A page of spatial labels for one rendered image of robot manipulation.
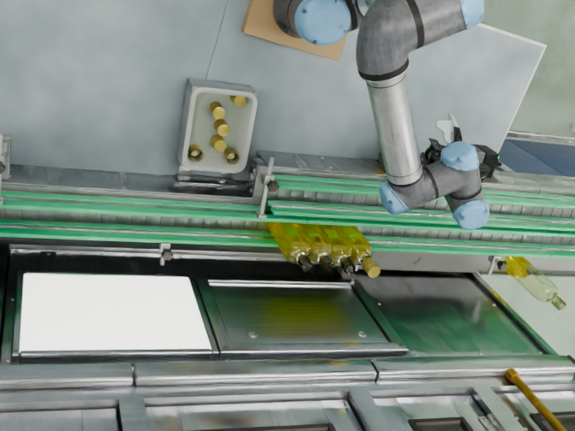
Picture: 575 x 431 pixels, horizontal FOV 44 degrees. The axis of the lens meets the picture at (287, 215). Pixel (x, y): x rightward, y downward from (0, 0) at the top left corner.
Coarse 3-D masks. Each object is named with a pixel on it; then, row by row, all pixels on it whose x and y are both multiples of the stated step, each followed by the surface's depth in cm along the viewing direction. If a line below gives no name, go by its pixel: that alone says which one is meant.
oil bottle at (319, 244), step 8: (304, 224) 193; (312, 224) 194; (304, 232) 189; (312, 232) 189; (320, 232) 190; (312, 240) 184; (320, 240) 185; (328, 240) 186; (312, 248) 183; (320, 248) 182; (328, 248) 183; (312, 256) 183
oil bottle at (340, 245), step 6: (324, 228) 194; (330, 228) 194; (336, 228) 195; (324, 234) 191; (330, 234) 191; (336, 234) 192; (330, 240) 188; (336, 240) 188; (342, 240) 189; (336, 246) 185; (342, 246) 186; (348, 246) 186; (336, 252) 184; (342, 252) 184; (348, 252) 185; (336, 258) 185; (336, 264) 186
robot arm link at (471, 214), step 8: (480, 192) 157; (448, 200) 163; (456, 200) 158; (464, 200) 157; (472, 200) 157; (480, 200) 157; (456, 208) 159; (464, 208) 157; (472, 208) 156; (480, 208) 156; (456, 216) 158; (464, 216) 157; (472, 216) 157; (480, 216) 157; (488, 216) 158; (464, 224) 158; (472, 224) 158; (480, 224) 159
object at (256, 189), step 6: (252, 162) 194; (258, 162) 192; (252, 168) 194; (252, 174) 194; (252, 180) 193; (258, 180) 192; (246, 186) 199; (252, 186) 193; (258, 186) 192; (252, 192) 193; (258, 192) 193; (258, 198) 194
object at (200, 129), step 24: (192, 96) 181; (216, 96) 190; (240, 96) 184; (192, 120) 184; (240, 120) 194; (192, 144) 194; (240, 144) 194; (192, 168) 189; (216, 168) 192; (240, 168) 193
